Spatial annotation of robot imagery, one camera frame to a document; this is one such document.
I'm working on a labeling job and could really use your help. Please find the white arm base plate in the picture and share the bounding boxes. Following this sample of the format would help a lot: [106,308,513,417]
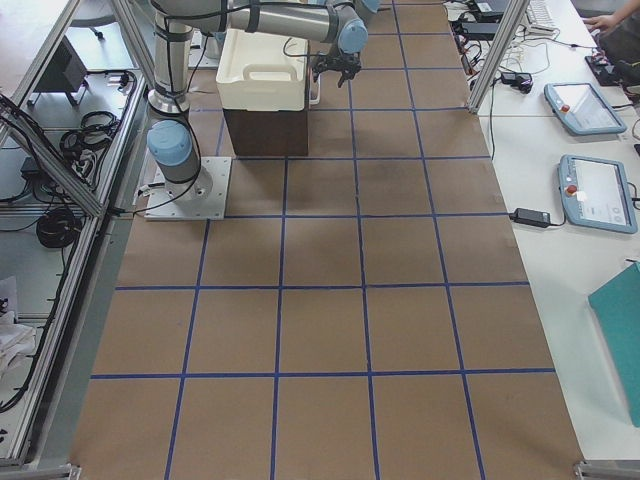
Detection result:
[142,156,232,221]

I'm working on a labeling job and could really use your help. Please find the black coiled cable bundle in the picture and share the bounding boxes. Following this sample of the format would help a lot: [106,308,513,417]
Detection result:
[35,207,84,250]

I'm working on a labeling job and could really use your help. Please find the lower blue teach pendant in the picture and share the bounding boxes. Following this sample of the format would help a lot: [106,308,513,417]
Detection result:
[557,154,638,234]

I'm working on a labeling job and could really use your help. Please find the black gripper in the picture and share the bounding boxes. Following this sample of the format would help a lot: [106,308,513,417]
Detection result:
[311,52,361,89]

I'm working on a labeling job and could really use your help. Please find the dark wooden drawer cabinet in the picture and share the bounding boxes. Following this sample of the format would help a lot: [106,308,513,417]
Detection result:
[222,66,309,157]

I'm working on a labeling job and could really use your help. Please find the black power adapter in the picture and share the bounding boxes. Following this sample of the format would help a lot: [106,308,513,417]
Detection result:
[509,208,551,228]

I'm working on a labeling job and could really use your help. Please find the aluminium frame post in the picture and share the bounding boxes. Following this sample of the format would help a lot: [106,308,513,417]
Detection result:
[467,0,529,114]

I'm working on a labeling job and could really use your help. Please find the blue teach pendant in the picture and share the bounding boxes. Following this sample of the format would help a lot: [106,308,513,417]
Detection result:
[543,83,627,136]
[557,154,638,234]

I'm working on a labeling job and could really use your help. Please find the white plastic tray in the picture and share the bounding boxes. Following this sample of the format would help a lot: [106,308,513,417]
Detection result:
[216,29,309,112]

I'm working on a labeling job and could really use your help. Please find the person hand at desk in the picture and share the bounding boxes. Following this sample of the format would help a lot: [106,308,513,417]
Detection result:
[583,14,620,31]

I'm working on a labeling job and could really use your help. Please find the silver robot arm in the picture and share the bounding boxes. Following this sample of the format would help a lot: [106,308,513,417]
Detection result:
[147,1,379,187]

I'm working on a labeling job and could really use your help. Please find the upper blue teach pendant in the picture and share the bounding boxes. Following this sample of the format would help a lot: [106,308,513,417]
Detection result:
[543,83,627,136]

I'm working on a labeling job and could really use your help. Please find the white keyboard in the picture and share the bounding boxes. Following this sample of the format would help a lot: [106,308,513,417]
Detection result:
[525,0,556,30]

